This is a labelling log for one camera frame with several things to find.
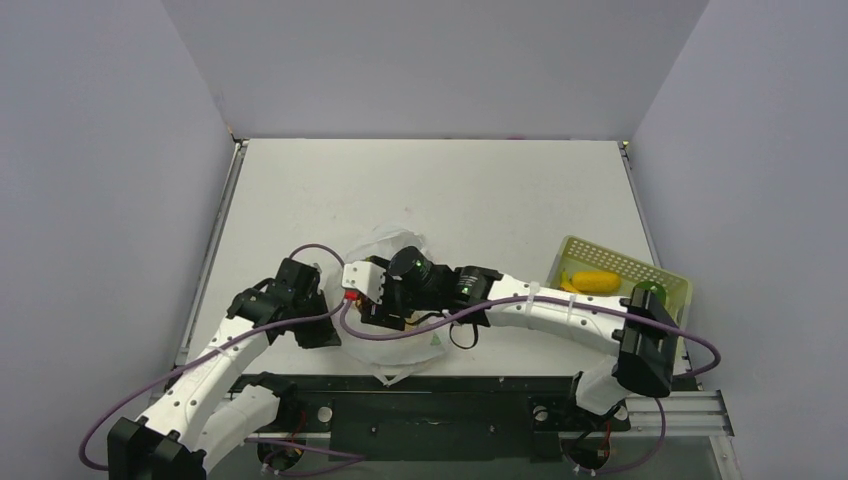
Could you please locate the white plastic bag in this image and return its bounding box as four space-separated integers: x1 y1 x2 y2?
333 225 448 387

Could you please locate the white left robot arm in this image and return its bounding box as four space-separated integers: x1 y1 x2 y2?
107 258 339 479

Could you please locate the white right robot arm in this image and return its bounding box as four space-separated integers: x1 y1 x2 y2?
341 246 678 427

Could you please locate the yellow fake banana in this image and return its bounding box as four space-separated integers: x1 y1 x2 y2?
559 271 580 293

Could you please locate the yellow fake mango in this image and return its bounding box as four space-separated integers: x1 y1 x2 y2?
571 271 622 295

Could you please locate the green halved fake fruit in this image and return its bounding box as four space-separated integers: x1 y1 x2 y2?
633 281 668 307

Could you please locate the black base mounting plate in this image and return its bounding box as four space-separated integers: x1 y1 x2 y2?
225 373 630 462

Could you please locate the yellow-green perforated plastic basket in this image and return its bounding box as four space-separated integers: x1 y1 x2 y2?
545 235 693 328

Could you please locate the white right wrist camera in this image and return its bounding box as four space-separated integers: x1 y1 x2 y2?
341 260 386 304

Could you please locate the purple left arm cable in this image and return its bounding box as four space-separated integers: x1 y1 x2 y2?
78 243 349 472

